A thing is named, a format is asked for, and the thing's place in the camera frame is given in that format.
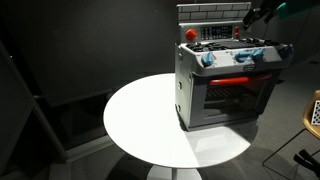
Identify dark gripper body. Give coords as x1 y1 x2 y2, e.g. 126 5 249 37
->
252 0 287 14

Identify blue stove knob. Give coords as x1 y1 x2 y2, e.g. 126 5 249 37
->
233 50 251 64
200 51 216 68
250 48 266 62

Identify large red stove knob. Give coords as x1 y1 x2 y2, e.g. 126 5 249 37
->
184 28 198 42

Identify grey toy stove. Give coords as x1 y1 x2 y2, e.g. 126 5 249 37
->
174 2 295 132

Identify checkerboard calibration board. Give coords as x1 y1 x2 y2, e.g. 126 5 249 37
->
311 99 320 126

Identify round white table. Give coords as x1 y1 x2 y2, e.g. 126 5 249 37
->
102 72 253 170

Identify black tripod legs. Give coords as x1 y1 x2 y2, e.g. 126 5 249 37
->
292 148 320 178

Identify round white table base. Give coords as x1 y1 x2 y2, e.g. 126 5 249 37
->
146 163 203 180

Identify dark glass partition panel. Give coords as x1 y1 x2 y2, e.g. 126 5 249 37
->
0 39 116 168

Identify red oven door handle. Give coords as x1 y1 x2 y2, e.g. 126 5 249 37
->
208 73 273 87

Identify wooden chair with wire legs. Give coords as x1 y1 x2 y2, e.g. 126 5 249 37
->
261 89 320 172

